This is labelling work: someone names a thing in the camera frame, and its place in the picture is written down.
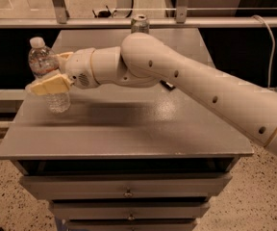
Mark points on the clear plastic water bottle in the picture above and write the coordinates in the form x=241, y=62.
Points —
x=42, y=61

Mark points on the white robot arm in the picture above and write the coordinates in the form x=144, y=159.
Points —
x=252, y=110

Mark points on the black snack bar wrapper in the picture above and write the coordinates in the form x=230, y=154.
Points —
x=168, y=86

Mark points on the grey drawer cabinet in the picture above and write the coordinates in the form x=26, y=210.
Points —
x=113, y=130

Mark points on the top grey drawer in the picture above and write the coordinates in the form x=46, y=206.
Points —
x=124, y=186

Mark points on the grey drawer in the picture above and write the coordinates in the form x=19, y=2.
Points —
x=130, y=210
x=135, y=225
x=124, y=186

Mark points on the black object behind railing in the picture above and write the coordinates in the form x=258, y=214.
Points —
x=104, y=13

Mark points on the bottom grey drawer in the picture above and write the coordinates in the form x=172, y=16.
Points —
x=135, y=225

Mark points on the metal railing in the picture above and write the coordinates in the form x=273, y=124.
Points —
x=77, y=14

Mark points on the middle grey drawer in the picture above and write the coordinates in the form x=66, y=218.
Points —
x=130, y=210

